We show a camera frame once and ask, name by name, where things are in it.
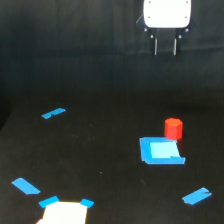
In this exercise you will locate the red hexagonal block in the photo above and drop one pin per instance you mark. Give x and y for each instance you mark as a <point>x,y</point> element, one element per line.
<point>173,128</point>

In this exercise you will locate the blue tape on paper right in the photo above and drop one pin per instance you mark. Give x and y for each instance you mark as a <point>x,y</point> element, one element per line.
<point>87,203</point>

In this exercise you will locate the blue tape strip far left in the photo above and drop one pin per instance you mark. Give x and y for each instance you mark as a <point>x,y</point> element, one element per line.
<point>53,112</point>

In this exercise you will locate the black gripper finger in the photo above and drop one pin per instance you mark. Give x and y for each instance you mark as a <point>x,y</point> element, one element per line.
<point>175,47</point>
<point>155,46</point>

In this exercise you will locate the blue tape strip near right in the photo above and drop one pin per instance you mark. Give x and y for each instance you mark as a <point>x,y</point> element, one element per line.
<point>196,196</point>

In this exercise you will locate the blue tape on paper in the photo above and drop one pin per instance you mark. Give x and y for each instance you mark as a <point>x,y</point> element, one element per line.
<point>87,203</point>
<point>48,201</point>

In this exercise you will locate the white paper sheet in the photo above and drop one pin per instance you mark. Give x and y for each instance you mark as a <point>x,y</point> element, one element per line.
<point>64,213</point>

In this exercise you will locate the blue tape strip near left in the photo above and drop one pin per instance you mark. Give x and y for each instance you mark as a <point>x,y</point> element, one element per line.
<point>25,186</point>

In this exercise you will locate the blue taped light square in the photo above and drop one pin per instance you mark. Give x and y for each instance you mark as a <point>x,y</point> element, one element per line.
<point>160,151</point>

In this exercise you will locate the blue tape on paper left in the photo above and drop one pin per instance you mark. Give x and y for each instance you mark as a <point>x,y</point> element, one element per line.
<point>48,201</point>

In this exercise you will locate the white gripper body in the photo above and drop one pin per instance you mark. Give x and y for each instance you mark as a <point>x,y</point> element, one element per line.
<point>166,14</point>

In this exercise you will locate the blue tape strip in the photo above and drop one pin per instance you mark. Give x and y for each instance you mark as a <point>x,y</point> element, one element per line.
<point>196,196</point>
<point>53,112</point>
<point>25,186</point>

